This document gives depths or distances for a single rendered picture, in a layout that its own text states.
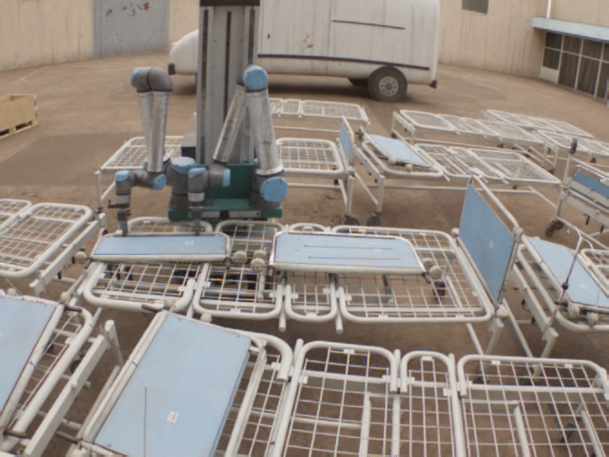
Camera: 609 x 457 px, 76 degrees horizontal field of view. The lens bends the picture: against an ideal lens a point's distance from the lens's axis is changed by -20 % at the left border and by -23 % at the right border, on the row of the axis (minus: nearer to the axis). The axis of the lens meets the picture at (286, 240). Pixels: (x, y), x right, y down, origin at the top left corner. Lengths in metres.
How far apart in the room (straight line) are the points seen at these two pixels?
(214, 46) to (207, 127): 0.49
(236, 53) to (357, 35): 6.78
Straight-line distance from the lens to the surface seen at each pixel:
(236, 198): 2.90
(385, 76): 9.63
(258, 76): 2.37
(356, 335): 2.76
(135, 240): 2.56
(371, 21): 9.50
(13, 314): 2.11
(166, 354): 1.70
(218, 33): 2.76
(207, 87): 2.75
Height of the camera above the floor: 1.69
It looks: 28 degrees down
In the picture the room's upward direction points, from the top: 3 degrees clockwise
